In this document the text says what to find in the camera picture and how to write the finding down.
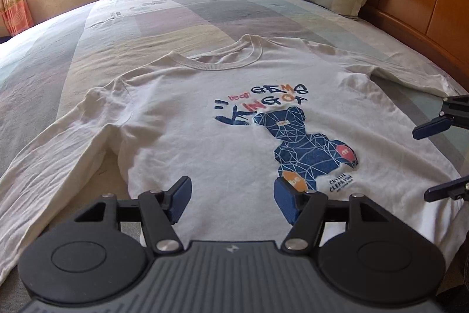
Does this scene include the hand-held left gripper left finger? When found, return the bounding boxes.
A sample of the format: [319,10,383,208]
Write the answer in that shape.
[75,175,193,255]

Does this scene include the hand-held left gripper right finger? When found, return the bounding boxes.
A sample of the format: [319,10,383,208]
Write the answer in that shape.
[273,176,395,252]

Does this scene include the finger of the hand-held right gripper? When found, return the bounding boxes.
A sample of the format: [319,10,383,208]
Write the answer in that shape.
[412,96,469,141]
[424,175,469,204]

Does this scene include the white printed sweatshirt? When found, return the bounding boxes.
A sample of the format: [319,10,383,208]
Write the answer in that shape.
[0,34,469,285]

